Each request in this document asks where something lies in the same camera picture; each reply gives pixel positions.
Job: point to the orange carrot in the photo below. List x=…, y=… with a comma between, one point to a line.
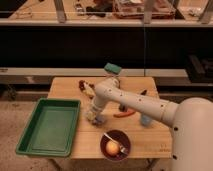
x=124, y=114

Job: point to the dark eggplant toy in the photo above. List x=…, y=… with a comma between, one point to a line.
x=144, y=92

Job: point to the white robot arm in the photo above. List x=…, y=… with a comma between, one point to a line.
x=191, y=122

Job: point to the dark brown bowl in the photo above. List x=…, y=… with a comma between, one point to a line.
x=119, y=136

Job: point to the yellow round fruit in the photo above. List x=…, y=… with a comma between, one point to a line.
x=112, y=148

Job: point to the small blue cup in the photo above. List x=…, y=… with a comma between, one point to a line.
x=145, y=120

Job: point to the wooden table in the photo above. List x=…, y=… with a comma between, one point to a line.
x=153, y=141

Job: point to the green sponge block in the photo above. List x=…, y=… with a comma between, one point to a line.
x=112, y=68

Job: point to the green plastic tray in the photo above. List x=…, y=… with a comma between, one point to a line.
x=50, y=130

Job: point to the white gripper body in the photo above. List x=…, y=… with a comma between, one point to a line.
x=93, y=111

